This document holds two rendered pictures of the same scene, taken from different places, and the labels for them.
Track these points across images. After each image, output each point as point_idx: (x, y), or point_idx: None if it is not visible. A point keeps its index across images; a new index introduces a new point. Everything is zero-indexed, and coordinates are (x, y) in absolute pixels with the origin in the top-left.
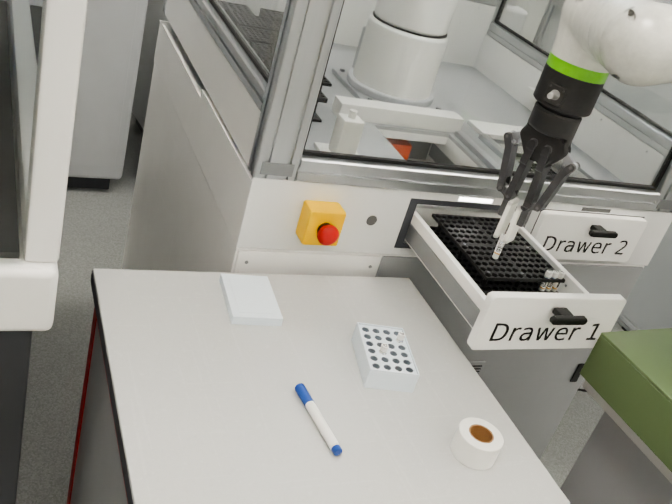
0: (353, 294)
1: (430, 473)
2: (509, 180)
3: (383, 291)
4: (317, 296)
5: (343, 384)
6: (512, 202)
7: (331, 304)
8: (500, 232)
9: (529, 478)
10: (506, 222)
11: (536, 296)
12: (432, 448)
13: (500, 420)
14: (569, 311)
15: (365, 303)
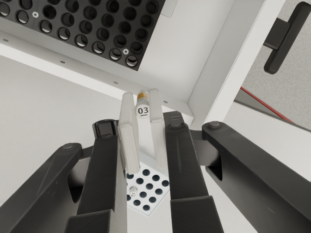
0: (20, 117)
1: (242, 218)
2: (72, 167)
3: (23, 75)
4: (14, 159)
5: (137, 216)
6: (137, 168)
7: (31, 154)
8: (137, 124)
9: (298, 153)
10: (135, 124)
11: (239, 82)
12: (228, 200)
13: (245, 120)
14: (281, 22)
15: (40, 116)
